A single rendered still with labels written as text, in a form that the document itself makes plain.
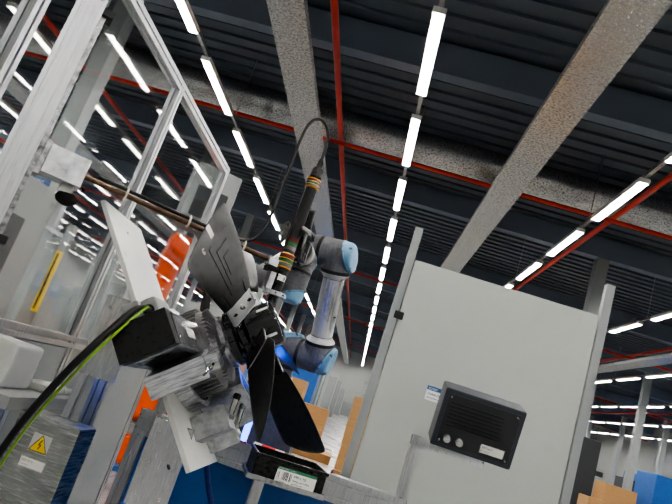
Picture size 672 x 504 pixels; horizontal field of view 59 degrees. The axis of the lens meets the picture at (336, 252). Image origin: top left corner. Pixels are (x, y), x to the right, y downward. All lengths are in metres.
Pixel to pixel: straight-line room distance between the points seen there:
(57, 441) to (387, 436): 2.23
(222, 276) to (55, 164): 0.46
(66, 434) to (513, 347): 2.61
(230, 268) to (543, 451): 2.51
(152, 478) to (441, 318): 2.30
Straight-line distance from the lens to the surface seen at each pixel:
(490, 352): 3.52
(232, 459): 2.03
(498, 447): 2.01
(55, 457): 1.52
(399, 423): 3.43
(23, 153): 1.50
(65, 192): 1.52
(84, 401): 1.59
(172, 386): 1.30
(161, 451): 1.52
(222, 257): 1.40
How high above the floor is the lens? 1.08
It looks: 13 degrees up
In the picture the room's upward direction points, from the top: 19 degrees clockwise
